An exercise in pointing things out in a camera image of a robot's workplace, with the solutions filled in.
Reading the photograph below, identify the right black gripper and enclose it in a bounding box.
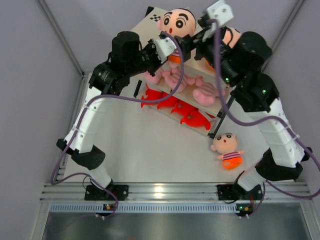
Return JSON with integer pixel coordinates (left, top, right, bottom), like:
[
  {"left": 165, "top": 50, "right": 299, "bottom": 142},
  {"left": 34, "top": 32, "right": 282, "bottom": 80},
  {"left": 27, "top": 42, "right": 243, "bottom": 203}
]
[{"left": 172, "top": 27, "right": 239, "bottom": 88}]

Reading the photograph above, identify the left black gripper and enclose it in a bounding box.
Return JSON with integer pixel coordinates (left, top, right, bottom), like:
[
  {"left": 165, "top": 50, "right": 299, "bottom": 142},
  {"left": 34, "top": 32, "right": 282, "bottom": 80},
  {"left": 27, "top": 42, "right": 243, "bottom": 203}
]
[{"left": 124, "top": 38, "right": 168, "bottom": 78}]

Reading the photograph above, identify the pink striped frog plush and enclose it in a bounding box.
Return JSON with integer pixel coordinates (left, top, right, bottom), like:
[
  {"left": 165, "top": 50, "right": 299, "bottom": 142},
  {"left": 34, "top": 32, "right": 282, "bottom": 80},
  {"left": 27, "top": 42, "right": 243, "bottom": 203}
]
[
  {"left": 161, "top": 70, "right": 197, "bottom": 93},
  {"left": 143, "top": 69, "right": 163, "bottom": 85},
  {"left": 192, "top": 77, "right": 220, "bottom": 107}
]

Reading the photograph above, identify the boy doll face up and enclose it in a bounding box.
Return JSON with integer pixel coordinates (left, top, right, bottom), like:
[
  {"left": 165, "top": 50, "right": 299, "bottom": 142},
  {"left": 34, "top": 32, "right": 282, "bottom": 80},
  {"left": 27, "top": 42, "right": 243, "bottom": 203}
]
[{"left": 205, "top": 26, "right": 242, "bottom": 73}]

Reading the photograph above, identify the boy doll black hair back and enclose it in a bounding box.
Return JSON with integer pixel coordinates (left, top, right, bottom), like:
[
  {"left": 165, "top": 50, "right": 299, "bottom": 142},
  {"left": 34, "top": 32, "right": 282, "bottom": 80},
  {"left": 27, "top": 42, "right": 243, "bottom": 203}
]
[{"left": 157, "top": 8, "right": 197, "bottom": 37}]

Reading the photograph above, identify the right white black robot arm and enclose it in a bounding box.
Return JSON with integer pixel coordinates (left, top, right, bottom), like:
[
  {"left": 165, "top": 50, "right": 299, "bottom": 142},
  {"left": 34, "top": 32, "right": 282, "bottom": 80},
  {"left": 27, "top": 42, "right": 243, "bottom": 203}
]
[{"left": 176, "top": 31, "right": 312, "bottom": 199}]

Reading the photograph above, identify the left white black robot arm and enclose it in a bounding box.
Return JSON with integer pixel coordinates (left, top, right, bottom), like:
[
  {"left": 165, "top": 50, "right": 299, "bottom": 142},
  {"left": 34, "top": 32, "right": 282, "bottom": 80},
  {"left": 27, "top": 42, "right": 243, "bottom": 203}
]
[{"left": 56, "top": 31, "right": 175, "bottom": 200}]

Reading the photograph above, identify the red whale plush leftmost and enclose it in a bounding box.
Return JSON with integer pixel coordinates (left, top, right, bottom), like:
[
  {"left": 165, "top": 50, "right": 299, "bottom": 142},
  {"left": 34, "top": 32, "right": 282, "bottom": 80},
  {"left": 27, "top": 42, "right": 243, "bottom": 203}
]
[{"left": 140, "top": 84, "right": 163, "bottom": 101}]

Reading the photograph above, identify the red whale plush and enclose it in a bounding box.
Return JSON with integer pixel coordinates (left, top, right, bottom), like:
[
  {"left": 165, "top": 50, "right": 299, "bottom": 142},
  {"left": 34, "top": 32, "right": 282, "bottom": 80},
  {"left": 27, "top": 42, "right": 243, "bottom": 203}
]
[
  {"left": 140, "top": 84, "right": 163, "bottom": 101},
  {"left": 156, "top": 96, "right": 179, "bottom": 110},
  {"left": 180, "top": 110, "right": 216, "bottom": 131},
  {"left": 170, "top": 100, "right": 197, "bottom": 116}
]

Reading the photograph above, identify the red whale plush rightmost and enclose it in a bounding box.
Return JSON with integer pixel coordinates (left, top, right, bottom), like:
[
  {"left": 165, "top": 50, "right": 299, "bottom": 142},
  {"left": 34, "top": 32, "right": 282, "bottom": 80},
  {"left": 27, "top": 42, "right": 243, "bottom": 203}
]
[{"left": 180, "top": 110, "right": 216, "bottom": 131}]

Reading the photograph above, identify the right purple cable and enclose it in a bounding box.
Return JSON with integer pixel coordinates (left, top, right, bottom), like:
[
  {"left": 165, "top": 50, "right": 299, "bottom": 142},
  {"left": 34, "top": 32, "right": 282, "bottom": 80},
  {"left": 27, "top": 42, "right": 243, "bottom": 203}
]
[{"left": 208, "top": 19, "right": 320, "bottom": 218}]

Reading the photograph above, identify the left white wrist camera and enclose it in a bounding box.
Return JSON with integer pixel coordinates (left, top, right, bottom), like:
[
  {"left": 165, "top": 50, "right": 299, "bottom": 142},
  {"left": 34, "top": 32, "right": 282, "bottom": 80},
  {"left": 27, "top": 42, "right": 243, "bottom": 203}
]
[{"left": 153, "top": 35, "right": 177, "bottom": 64}]

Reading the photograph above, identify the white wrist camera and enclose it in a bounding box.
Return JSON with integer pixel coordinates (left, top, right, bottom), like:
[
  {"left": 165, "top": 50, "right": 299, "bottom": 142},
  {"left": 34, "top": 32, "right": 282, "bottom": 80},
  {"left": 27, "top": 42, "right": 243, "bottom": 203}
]
[
  {"left": 153, "top": 35, "right": 177, "bottom": 64},
  {"left": 197, "top": 0, "right": 234, "bottom": 42}
]

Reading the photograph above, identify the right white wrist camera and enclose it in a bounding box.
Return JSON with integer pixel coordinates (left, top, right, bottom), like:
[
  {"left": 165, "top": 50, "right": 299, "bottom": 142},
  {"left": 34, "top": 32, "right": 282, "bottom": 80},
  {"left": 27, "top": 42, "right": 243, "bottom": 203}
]
[{"left": 197, "top": 0, "right": 234, "bottom": 42}]

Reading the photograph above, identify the beige three-tier shelf black frame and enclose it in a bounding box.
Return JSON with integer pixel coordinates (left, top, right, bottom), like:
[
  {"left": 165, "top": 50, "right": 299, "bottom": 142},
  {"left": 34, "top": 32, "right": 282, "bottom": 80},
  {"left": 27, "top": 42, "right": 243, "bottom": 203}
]
[{"left": 131, "top": 7, "right": 224, "bottom": 138}]

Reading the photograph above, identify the aluminium rail base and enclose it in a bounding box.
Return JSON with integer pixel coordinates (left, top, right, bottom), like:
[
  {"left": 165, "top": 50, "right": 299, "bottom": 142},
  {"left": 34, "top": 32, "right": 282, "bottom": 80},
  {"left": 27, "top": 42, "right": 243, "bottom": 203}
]
[{"left": 40, "top": 182, "right": 310, "bottom": 202}]

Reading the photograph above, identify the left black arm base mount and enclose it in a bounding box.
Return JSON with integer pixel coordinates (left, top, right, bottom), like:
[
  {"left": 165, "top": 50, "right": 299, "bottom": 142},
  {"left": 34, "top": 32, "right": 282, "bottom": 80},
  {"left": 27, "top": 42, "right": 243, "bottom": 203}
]
[{"left": 84, "top": 184, "right": 129, "bottom": 201}]

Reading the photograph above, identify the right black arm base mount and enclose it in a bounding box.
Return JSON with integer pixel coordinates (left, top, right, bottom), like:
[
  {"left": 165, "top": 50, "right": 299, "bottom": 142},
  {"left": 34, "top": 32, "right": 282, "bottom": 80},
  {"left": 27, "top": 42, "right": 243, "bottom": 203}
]
[{"left": 217, "top": 183, "right": 263, "bottom": 202}]

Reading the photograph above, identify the grey slotted cable duct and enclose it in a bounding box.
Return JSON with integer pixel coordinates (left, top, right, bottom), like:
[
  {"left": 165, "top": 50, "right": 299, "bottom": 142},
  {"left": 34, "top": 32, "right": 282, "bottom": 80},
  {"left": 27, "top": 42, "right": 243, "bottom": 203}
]
[{"left": 50, "top": 202, "right": 251, "bottom": 214}]

